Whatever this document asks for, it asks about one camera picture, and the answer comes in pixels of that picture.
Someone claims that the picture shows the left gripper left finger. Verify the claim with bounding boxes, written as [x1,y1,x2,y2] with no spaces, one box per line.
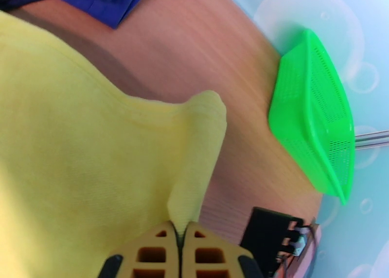
[103,221,182,278]

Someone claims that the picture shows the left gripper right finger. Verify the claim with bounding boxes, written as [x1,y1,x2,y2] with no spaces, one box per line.
[181,221,265,278]

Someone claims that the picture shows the green plastic mesh basket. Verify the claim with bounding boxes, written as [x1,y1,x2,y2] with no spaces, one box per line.
[268,28,355,207]

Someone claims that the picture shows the yellow trousers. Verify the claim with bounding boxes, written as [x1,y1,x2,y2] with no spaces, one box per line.
[0,11,228,278]

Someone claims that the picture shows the navy folded trousers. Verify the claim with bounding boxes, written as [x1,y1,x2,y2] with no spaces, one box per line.
[0,0,51,13]

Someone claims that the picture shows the aluminium corner post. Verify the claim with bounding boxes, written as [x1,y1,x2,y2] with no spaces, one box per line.
[354,129,389,149]

